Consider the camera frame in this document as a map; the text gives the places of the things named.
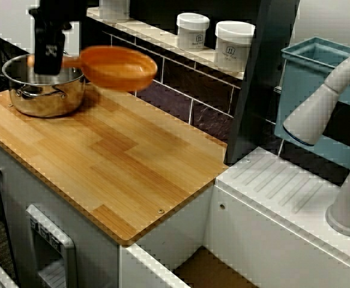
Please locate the stainless steel pot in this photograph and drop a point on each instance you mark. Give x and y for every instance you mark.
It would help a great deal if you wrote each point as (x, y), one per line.
(42, 103)

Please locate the gray toy faucet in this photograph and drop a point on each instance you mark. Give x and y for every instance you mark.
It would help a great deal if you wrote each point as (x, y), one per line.
(312, 117)

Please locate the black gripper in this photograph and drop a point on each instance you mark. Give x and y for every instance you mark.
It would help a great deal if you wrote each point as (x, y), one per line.
(60, 13)

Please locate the white sink unit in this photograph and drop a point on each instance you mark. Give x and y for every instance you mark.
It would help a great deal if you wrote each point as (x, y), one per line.
(267, 180)

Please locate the dark gray upright panel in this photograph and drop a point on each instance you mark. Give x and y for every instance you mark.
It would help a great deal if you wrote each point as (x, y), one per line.
(252, 105)

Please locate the plain white plastic container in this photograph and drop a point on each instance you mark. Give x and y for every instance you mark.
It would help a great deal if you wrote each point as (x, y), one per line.
(114, 10)

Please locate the large white labelled jar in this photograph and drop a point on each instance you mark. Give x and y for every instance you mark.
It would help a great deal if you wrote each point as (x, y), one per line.
(234, 45)

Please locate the gray dispenser panel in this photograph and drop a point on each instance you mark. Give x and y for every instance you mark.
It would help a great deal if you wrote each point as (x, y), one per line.
(71, 255)

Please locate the beige shelf ledge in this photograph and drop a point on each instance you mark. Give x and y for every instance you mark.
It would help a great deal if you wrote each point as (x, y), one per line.
(150, 31)

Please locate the blue plastic bin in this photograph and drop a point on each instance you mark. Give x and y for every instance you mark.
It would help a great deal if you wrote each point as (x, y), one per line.
(300, 90)

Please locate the small white labelled jar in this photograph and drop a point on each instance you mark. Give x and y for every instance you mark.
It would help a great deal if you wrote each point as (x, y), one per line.
(192, 30)

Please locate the orange plastic toy pan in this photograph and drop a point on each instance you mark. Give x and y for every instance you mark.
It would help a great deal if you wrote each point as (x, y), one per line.
(117, 67)

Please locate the white kitchen cabinet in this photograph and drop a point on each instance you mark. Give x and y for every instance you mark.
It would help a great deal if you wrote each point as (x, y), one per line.
(18, 186)

